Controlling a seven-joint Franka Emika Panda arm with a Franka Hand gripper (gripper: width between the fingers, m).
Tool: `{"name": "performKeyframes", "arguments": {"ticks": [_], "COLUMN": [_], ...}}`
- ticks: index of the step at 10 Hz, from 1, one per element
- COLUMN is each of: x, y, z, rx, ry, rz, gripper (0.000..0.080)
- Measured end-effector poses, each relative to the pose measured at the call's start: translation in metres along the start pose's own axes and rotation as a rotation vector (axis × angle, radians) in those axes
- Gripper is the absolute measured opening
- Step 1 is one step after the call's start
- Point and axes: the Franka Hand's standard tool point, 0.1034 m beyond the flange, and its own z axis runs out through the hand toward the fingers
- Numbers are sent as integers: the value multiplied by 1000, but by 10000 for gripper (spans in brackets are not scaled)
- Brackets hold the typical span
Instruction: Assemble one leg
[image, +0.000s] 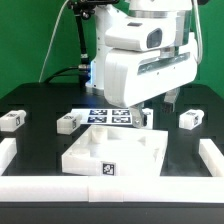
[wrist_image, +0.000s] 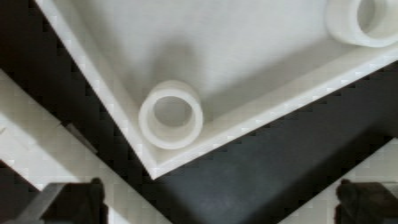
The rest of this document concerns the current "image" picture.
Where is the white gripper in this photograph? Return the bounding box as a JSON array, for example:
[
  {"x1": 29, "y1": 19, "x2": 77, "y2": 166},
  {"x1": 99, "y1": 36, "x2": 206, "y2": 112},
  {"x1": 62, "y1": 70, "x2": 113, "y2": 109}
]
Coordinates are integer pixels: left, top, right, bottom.
[{"x1": 104, "y1": 33, "x2": 197, "y2": 128}]

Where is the white square tabletop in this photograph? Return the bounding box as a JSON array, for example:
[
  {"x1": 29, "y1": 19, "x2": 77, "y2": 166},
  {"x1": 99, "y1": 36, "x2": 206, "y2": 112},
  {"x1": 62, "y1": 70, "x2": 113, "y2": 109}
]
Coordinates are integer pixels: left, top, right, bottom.
[{"x1": 62, "y1": 125, "x2": 168, "y2": 176}]

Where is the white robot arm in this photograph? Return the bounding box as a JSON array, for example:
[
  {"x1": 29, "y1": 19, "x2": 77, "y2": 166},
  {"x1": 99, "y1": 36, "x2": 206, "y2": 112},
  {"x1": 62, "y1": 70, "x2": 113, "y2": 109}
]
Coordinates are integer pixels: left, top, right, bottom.
[{"x1": 86, "y1": 0, "x2": 203, "y2": 128}]

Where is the tag marker sheet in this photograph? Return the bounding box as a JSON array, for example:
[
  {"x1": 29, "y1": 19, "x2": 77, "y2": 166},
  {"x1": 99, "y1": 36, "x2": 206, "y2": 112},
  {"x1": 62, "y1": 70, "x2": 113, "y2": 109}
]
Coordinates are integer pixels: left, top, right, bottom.
[{"x1": 71, "y1": 109, "x2": 132, "y2": 125}]

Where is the white U-shaped fence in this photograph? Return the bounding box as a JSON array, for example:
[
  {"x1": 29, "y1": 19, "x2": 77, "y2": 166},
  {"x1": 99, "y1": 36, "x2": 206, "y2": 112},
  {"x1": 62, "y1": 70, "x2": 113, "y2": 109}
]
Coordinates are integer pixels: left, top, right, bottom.
[{"x1": 0, "y1": 137, "x2": 224, "y2": 204}]

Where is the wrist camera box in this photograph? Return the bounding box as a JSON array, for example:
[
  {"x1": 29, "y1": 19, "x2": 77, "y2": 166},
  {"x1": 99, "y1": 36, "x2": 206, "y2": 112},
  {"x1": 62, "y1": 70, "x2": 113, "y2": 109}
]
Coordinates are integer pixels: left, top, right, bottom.
[{"x1": 105, "y1": 21, "x2": 163, "y2": 51}]

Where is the black cable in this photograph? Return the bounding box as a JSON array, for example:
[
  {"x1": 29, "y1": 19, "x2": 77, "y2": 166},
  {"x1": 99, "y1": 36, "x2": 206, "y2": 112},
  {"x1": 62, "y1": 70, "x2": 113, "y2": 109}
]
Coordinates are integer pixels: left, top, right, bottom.
[{"x1": 42, "y1": 66, "x2": 84, "y2": 84}]

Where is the white cable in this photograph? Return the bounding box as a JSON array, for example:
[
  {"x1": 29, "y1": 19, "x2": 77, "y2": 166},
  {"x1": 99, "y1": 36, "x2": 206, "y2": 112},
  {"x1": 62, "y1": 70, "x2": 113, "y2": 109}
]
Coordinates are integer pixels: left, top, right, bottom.
[{"x1": 38, "y1": 3, "x2": 71, "y2": 84}]

